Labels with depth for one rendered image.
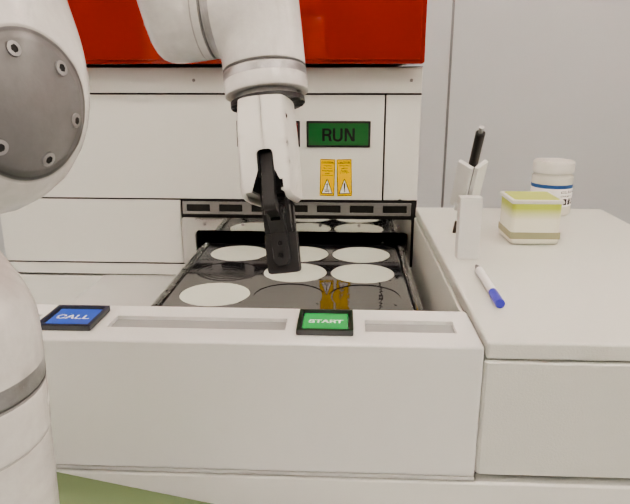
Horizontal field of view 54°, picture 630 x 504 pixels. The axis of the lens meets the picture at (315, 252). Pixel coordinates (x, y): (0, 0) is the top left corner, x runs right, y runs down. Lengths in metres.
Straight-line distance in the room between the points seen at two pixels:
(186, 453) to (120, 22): 0.77
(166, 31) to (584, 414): 0.55
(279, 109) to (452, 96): 2.12
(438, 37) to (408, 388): 2.18
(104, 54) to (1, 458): 0.87
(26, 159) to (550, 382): 0.49
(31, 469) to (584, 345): 0.47
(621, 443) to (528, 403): 0.10
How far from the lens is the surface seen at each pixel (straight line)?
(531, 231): 0.96
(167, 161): 1.22
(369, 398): 0.61
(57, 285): 1.36
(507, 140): 2.74
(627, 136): 2.90
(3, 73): 0.32
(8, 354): 0.41
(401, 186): 1.18
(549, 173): 1.16
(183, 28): 0.65
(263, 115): 0.59
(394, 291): 0.92
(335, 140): 1.17
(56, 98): 0.33
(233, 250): 1.13
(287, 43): 0.63
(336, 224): 1.18
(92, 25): 1.20
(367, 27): 1.12
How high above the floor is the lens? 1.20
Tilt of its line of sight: 16 degrees down
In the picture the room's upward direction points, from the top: straight up
